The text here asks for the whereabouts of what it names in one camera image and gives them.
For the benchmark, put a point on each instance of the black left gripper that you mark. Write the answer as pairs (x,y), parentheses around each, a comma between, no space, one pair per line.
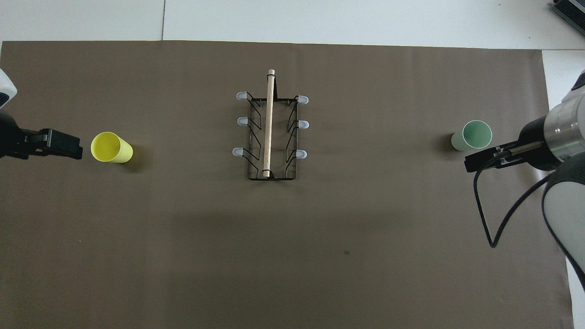
(18,141)

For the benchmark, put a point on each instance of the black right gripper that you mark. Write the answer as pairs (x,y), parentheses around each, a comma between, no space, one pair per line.
(539,157)

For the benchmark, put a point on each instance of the pale green plastic cup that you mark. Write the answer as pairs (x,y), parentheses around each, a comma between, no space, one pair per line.
(475,135)

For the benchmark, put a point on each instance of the yellow plastic cup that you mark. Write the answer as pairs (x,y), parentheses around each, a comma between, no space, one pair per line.
(109,147)

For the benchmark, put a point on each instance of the brown paper table mat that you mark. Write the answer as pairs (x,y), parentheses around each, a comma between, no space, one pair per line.
(292,256)

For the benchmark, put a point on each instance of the grey ribbed device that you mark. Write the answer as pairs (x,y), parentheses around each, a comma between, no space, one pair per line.
(570,11)

